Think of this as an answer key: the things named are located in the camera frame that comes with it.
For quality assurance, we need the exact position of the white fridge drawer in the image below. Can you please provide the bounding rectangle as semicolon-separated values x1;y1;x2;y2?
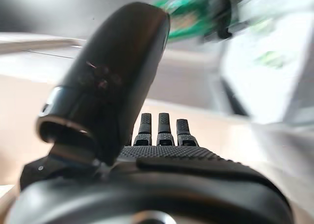
219;10;314;125

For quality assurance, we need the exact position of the tall green drink can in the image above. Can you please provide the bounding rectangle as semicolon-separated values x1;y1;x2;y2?
151;0;223;44

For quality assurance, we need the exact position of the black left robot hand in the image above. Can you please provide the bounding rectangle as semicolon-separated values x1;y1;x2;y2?
7;1;294;224

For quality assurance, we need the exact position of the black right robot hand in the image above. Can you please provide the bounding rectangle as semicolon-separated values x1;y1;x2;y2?
213;0;246;39

